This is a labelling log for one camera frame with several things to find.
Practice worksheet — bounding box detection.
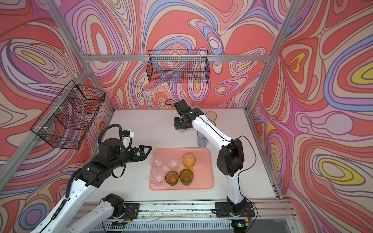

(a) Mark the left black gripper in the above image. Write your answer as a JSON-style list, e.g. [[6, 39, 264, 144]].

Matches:
[[109, 145, 153, 171]]

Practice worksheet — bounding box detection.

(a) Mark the clear glass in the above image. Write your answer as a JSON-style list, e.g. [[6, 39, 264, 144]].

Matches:
[[150, 155, 165, 170], [150, 170, 165, 186], [166, 157, 181, 171]]

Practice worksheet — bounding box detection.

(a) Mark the pink plastic tray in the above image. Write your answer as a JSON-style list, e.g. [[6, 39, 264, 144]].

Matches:
[[150, 148, 214, 191]]

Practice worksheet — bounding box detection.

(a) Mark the brown glass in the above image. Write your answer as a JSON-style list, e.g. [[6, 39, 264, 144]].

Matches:
[[165, 170, 179, 186]]

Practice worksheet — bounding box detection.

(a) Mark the amber glass row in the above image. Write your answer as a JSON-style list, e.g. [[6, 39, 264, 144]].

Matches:
[[182, 153, 196, 169]]

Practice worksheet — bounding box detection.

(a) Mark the olive glass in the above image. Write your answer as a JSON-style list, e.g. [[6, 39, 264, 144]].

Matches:
[[179, 169, 194, 185]]

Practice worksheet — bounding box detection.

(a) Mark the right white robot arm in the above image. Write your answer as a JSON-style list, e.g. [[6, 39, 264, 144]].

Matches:
[[172, 100, 253, 216]]

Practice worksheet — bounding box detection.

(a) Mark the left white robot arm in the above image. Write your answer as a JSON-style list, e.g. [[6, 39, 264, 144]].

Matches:
[[33, 138, 152, 233]]

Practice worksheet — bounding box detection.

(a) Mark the yellow glass back right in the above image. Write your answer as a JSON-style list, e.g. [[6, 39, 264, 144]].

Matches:
[[205, 111, 218, 121]]

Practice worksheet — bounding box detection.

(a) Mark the blue tinted glass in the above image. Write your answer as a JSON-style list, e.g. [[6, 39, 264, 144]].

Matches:
[[197, 131, 208, 148]]

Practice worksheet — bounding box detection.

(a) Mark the back black wire basket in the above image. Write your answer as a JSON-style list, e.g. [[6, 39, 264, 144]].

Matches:
[[146, 49, 210, 83]]

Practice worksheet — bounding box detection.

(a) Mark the black wire basket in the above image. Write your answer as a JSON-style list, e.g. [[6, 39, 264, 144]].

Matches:
[[30, 80, 106, 150], [146, 49, 210, 83]]

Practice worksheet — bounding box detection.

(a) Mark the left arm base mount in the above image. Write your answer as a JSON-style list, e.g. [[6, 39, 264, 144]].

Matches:
[[108, 203, 140, 220]]

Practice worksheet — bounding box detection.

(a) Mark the left black wire basket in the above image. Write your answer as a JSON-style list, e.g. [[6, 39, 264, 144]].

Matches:
[[30, 80, 106, 150]]

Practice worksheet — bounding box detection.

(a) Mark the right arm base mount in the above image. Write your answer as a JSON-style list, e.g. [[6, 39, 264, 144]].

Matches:
[[211, 202, 255, 219]]

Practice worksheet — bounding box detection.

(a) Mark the aluminium front rail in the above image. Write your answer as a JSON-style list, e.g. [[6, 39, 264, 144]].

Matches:
[[56, 199, 301, 233]]

